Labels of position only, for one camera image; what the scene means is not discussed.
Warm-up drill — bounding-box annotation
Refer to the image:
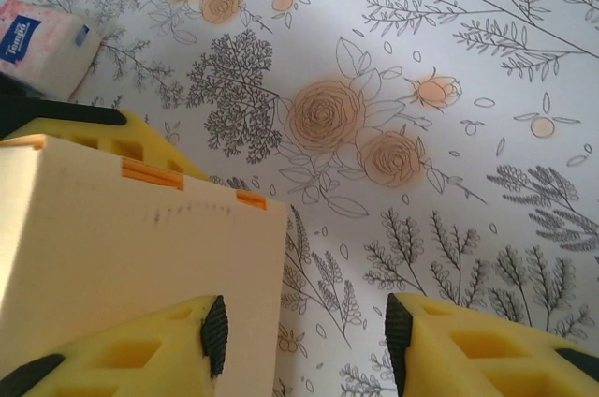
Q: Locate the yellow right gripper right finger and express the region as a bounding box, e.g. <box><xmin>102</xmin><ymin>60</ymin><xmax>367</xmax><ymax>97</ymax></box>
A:
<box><xmin>384</xmin><ymin>292</ymin><xmax>599</xmax><ymax>397</ymax></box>

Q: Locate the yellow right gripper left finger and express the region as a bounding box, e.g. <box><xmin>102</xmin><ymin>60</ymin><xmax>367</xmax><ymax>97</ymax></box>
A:
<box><xmin>0</xmin><ymin>294</ymin><xmax>230</xmax><ymax>397</ymax></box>

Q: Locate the orange paper box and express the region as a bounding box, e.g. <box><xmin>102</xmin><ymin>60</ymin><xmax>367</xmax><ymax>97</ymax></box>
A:
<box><xmin>0</xmin><ymin>133</ymin><xmax>289</xmax><ymax>397</ymax></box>

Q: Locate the pink tissue pack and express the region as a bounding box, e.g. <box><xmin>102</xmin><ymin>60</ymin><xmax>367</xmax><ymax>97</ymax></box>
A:
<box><xmin>0</xmin><ymin>0</ymin><xmax>105</xmax><ymax>101</ymax></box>

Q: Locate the floral tablecloth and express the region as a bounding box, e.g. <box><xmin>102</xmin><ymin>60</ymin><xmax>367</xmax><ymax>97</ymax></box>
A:
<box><xmin>0</xmin><ymin>0</ymin><xmax>599</xmax><ymax>397</ymax></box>

